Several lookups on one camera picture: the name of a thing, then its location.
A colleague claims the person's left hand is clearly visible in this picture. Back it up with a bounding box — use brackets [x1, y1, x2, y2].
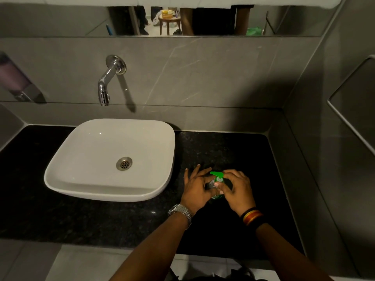
[180, 164, 220, 216]

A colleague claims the person's right hand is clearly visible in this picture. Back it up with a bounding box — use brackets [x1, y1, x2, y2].
[214, 169, 257, 217]

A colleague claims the green pump soap bottle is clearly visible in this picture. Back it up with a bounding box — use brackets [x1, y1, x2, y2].
[209, 171, 225, 200]

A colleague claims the person's right forearm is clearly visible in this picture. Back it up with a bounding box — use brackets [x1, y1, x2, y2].
[254, 222, 335, 281]

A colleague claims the person's left forearm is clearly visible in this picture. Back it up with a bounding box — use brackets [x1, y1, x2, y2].
[109, 213, 191, 281]

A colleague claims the silver metal wristwatch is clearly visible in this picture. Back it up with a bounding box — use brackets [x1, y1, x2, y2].
[168, 204, 193, 229]

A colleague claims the wide black wristband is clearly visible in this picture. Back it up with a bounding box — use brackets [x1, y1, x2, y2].
[247, 216, 267, 232]

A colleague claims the metal sink drain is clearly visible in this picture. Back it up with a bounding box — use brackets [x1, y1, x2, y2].
[116, 157, 133, 171]

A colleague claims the white ceramic sink basin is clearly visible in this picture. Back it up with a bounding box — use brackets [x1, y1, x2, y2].
[44, 118, 176, 202]

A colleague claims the person's black clothing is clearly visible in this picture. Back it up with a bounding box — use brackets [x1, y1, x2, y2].
[168, 266, 269, 281]

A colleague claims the round wooden stool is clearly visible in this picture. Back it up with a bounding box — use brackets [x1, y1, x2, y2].
[158, 13, 182, 36]

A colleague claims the orange red striped bracelet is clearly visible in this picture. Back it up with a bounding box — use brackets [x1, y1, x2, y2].
[243, 210, 263, 226]

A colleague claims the chrome wall faucet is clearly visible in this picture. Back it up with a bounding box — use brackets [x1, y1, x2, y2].
[97, 54, 127, 106]

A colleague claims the wall mirror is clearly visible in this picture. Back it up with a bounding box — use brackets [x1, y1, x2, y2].
[0, 3, 344, 38]

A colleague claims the wall mounted soap dispenser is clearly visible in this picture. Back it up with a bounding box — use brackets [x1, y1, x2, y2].
[0, 51, 45, 103]

